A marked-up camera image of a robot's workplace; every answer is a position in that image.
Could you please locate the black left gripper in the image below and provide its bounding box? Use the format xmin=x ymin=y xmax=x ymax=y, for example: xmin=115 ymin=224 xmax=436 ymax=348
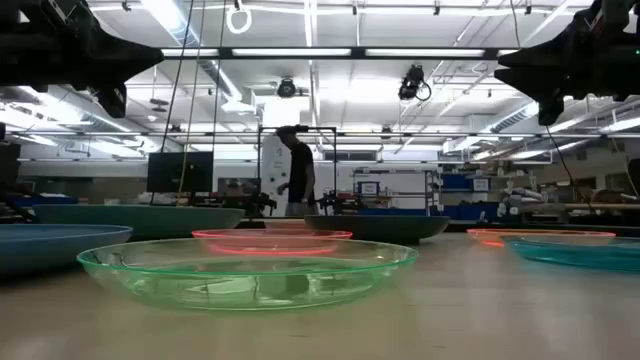
xmin=47 ymin=4 xmax=166 ymax=95

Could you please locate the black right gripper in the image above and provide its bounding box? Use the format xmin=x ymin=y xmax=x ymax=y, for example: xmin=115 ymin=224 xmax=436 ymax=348
xmin=493 ymin=6 xmax=622 ymax=102

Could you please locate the large opaque teal plate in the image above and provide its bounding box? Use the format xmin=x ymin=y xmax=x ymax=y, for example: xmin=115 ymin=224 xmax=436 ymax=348
xmin=32 ymin=203 xmax=246 ymax=242

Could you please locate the clear orange plastic plate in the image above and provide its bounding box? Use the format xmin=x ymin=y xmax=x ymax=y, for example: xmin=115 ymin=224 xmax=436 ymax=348
xmin=466 ymin=228 xmax=617 ymax=249

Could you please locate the clear teal plastic plate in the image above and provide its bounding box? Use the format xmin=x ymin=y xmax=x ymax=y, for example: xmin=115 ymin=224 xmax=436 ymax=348
xmin=501 ymin=235 xmax=640 ymax=274

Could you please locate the opaque dark green plate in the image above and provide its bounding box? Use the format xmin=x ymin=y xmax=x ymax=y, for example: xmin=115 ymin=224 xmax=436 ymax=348
xmin=303 ymin=214 xmax=451 ymax=246

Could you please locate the clear pink plastic plate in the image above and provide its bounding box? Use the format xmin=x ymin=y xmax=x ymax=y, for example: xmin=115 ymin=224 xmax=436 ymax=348
xmin=191 ymin=228 xmax=354 ymax=257

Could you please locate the clear green plastic plate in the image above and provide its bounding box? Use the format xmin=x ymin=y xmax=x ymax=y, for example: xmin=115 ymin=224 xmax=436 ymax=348
xmin=76 ymin=237 xmax=420 ymax=312

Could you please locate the black monitor on stand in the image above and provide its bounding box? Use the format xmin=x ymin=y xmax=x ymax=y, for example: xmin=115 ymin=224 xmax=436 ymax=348
xmin=147 ymin=151 xmax=215 ymax=194

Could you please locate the blue storage bin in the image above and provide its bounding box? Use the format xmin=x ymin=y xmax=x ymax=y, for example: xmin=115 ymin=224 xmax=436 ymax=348
xmin=441 ymin=173 xmax=472 ymax=191
xmin=439 ymin=203 xmax=501 ymax=222

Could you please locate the round black ceiling fixture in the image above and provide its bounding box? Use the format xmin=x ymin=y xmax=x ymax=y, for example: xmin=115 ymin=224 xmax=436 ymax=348
xmin=276 ymin=77 xmax=298 ymax=99

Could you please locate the tall white cabinet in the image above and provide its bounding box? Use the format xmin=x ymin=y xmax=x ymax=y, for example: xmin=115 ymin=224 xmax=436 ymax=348
xmin=259 ymin=134 xmax=294 ymax=217

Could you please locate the person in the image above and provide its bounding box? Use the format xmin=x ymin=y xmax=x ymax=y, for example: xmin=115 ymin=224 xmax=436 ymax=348
xmin=275 ymin=124 xmax=317 ymax=217

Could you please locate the opaque blue plastic plate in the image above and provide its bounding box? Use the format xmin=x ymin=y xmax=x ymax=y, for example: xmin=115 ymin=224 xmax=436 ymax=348
xmin=0 ymin=223 xmax=134 ymax=279

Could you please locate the long black hanging cable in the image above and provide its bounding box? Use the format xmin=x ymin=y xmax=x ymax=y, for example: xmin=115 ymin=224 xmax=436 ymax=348
xmin=158 ymin=0 xmax=196 ymax=153
xmin=210 ymin=0 xmax=226 ymax=154

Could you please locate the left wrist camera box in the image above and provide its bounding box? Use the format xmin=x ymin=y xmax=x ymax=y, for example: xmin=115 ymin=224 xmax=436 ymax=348
xmin=96 ymin=82 xmax=127 ymax=120

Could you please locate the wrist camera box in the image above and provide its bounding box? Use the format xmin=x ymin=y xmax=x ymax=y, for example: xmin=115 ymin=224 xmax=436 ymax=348
xmin=538 ymin=95 xmax=566 ymax=127
xmin=96 ymin=82 xmax=127 ymax=120

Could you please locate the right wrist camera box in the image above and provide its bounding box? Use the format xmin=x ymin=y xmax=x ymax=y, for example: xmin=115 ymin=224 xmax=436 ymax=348
xmin=538 ymin=95 xmax=566 ymax=127

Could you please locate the yellow hanging cable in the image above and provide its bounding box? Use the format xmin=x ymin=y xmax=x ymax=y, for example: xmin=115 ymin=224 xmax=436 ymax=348
xmin=175 ymin=0 xmax=208 ymax=206

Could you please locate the white looped cable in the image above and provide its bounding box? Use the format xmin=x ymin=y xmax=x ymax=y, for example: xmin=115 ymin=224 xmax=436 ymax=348
xmin=225 ymin=3 xmax=254 ymax=35

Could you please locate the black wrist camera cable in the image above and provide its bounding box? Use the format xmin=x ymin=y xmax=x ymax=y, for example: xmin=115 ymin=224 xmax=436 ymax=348
xmin=544 ymin=123 xmax=597 ymax=215

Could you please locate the black overhead camera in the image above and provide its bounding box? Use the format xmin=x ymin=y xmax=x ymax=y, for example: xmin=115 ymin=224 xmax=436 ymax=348
xmin=398 ymin=63 xmax=432 ymax=102

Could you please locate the black aluminium rig frame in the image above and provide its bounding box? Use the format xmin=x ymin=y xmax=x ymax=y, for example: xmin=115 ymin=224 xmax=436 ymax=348
xmin=159 ymin=46 xmax=640 ymax=237

